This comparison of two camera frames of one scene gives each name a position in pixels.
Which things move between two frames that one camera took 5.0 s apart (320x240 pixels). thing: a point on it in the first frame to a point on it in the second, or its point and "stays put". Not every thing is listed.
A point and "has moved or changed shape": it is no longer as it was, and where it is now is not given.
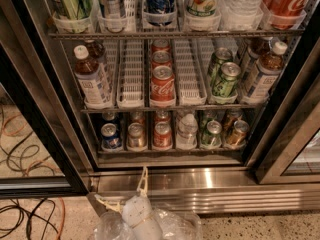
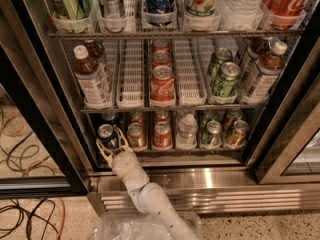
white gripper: x=137 y=209 to x=122 y=160
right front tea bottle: x=264 y=76 stays put
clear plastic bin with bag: x=173 y=224 stays put
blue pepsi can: x=109 y=138 has moved or changed shape
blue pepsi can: x=109 y=117 stays put
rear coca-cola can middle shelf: x=160 y=45 stays put
